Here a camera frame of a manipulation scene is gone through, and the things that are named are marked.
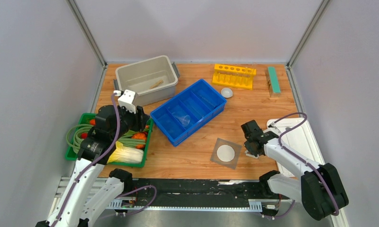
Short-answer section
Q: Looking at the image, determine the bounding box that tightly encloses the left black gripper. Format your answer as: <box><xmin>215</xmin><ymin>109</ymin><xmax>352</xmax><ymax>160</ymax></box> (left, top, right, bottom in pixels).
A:
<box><xmin>111</xmin><ymin>104</ymin><xmax>151</xmax><ymax>140</ymax></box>

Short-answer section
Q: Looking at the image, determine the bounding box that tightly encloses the wooden test tube clamp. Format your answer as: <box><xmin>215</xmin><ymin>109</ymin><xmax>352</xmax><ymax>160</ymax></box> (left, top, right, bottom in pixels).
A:
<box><xmin>149</xmin><ymin>80</ymin><xmax>164</xmax><ymax>89</ymax></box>

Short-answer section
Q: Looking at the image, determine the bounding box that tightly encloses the clear glass test tube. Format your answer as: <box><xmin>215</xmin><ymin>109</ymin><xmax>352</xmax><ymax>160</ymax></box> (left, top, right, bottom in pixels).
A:
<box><xmin>245</xmin><ymin>67</ymin><xmax>253</xmax><ymax>89</ymax></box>

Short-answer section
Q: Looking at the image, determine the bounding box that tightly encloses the clay pipe triangle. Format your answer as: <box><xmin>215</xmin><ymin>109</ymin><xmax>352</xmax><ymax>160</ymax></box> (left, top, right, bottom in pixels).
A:
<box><xmin>245</xmin><ymin>150</ymin><xmax>259</xmax><ymax>159</ymax></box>

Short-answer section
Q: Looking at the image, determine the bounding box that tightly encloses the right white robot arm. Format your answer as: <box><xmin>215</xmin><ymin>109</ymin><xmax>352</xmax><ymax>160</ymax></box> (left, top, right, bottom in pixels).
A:
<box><xmin>241</xmin><ymin>120</ymin><xmax>349</xmax><ymax>220</ymax></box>

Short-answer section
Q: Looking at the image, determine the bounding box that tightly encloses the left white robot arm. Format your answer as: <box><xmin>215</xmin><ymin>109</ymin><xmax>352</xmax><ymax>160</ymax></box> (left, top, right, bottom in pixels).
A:
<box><xmin>36</xmin><ymin>105</ymin><xmax>150</xmax><ymax>227</ymax></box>

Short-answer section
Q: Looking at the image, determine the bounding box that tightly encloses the small orange carrot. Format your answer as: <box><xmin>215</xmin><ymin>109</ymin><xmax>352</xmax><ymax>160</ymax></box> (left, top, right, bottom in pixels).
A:
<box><xmin>135</xmin><ymin>144</ymin><xmax>146</xmax><ymax>150</ymax></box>

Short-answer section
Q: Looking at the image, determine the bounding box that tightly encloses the yellow napa cabbage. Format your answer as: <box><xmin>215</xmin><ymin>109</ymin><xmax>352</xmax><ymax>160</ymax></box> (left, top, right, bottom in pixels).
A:
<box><xmin>107</xmin><ymin>141</ymin><xmax>144</xmax><ymax>164</ymax></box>

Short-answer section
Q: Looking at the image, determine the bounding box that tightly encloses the white tray lid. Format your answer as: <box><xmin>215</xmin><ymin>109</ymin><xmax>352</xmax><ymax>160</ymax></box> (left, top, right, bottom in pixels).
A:
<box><xmin>264</xmin><ymin>118</ymin><xmax>325</xmax><ymax>178</ymax></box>

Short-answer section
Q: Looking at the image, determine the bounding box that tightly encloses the grey plastic tub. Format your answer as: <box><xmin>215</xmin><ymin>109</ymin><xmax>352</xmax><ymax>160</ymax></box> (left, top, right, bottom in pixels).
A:
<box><xmin>115</xmin><ymin>55</ymin><xmax>180</xmax><ymax>106</ymax></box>

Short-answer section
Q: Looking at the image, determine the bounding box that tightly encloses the blue divided plastic tray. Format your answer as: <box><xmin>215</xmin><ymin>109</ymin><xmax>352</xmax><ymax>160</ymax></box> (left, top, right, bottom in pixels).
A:
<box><xmin>150</xmin><ymin>79</ymin><xmax>227</xmax><ymax>147</ymax></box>

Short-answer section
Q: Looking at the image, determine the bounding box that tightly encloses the green plastic vegetable tray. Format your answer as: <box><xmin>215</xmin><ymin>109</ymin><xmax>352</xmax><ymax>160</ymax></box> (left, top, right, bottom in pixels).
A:
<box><xmin>65</xmin><ymin>113</ymin><xmax>153</xmax><ymax>168</ymax></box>

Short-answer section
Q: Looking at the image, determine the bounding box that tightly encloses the red chilli pepper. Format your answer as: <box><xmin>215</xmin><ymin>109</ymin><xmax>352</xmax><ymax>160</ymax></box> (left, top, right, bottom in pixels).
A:
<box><xmin>80</xmin><ymin>132</ymin><xmax>87</xmax><ymax>139</ymax></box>

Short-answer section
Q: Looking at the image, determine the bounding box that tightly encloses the white evaporating dish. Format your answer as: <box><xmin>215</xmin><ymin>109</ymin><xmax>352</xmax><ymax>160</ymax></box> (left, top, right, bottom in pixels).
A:
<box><xmin>220</xmin><ymin>87</ymin><xmax>233</xmax><ymax>99</ymax></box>

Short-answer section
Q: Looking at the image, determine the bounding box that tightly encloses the green and gold box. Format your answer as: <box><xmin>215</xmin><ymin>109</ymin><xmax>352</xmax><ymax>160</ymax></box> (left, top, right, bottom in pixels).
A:
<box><xmin>266</xmin><ymin>67</ymin><xmax>281</xmax><ymax>97</ymax></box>

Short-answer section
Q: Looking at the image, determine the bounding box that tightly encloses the green long beans bundle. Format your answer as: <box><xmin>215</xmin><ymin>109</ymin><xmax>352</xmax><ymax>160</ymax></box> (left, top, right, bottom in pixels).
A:
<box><xmin>66</xmin><ymin>124</ymin><xmax>150</xmax><ymax>154</ymax></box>

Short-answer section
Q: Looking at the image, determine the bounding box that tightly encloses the yellow test tube rack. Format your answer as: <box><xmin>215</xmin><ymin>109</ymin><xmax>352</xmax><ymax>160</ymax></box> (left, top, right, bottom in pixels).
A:
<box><xmin>212</xmin><ymin>64</ymin><xmax>257</xmax><ymax>90</ymax></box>

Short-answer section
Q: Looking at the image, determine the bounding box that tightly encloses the wire gauze with ceramic centre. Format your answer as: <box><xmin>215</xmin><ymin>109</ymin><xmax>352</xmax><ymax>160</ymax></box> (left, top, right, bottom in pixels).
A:
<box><xmin>210</xmin><ymin>138</ymin><xmax>242</xmax><ymax>170</ymax></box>

